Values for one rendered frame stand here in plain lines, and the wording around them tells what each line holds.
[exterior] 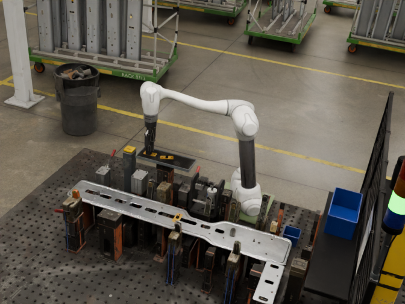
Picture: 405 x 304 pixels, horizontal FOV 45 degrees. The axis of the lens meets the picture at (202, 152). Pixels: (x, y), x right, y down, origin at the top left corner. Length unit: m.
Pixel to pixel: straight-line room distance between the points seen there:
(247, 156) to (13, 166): 2.91
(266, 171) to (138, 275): 2.64
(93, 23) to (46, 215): 4.13
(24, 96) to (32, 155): 1.25
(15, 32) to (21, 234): 3.35
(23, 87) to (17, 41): 0.59
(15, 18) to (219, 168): 2.89
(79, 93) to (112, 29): 1.84
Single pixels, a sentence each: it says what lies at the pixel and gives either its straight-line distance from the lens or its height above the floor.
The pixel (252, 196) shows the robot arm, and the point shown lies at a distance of 3.21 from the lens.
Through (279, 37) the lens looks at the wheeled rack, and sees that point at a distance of 8.67.
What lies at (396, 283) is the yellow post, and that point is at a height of 1.47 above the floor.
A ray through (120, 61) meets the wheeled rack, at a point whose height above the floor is 0.28.
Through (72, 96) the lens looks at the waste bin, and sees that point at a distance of 5.45.
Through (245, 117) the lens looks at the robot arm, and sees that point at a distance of 2.89.
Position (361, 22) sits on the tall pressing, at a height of 0.53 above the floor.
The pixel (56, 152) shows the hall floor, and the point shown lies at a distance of 5.45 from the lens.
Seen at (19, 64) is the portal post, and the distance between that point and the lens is 6.33.
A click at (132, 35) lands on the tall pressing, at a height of 0.65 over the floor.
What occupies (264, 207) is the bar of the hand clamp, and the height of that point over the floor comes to 1.13.
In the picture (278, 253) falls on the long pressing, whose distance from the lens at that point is 2.75.
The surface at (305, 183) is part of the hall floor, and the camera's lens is 5.18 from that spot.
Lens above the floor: 2.82
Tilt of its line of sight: 31 degrees down
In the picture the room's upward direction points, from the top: 5 degrees clockwise
